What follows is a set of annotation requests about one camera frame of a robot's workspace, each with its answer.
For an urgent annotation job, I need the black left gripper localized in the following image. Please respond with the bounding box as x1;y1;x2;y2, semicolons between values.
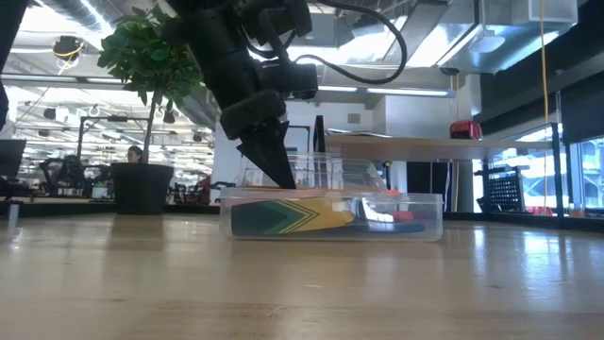
219;88;297;189

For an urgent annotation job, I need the green yellow crayon box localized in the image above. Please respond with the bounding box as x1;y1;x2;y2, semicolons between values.
229;196;359;237

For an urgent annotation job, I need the clear plastic box with lid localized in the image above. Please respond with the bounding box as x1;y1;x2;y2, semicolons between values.
219;151;445;243

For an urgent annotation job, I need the black plant pot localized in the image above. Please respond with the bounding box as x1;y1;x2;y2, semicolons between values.
110;162;175;214

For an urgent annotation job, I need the green artificial plant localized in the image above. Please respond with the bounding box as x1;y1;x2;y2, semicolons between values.
96;4;213;164

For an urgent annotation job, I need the black ceiling dome fixture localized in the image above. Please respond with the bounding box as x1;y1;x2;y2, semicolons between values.
51;35;86;62

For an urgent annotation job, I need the black perforated rack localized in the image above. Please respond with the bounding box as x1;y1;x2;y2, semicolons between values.
474;164;530;213

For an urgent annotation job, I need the dark side monitor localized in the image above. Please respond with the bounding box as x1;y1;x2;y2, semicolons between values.
0;139;27;179

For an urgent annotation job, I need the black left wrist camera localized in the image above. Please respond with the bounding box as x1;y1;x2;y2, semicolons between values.
256;59;319;101

